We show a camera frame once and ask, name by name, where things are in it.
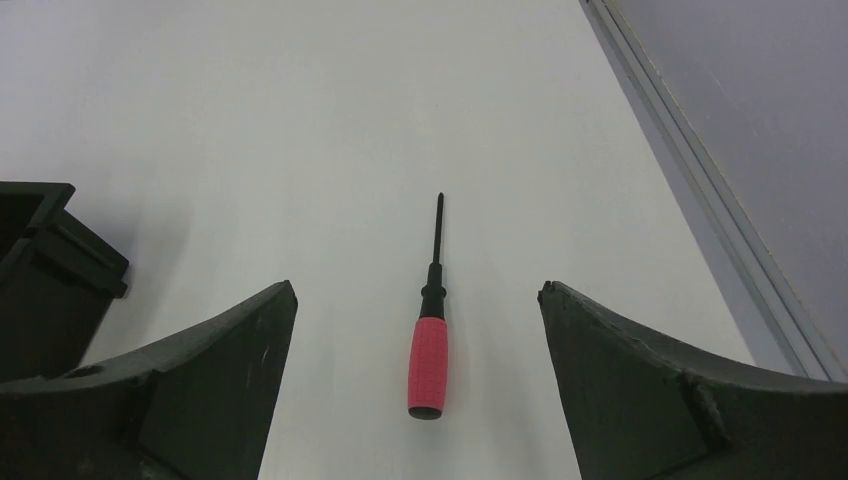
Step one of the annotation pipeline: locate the black plastic bin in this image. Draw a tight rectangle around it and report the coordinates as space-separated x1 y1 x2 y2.
1 181 129 382

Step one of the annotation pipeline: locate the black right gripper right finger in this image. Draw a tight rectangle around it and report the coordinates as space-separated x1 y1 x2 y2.
538 281 847 479

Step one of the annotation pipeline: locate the red-handled black screwdriver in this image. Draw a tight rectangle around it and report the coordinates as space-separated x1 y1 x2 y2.
407 192 449 420

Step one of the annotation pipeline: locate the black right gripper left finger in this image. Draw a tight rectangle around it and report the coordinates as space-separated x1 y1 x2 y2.
1 281 298 479

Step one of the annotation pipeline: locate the grey metal table edge rail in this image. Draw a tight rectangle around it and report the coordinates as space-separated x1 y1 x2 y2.
582 1 847 382

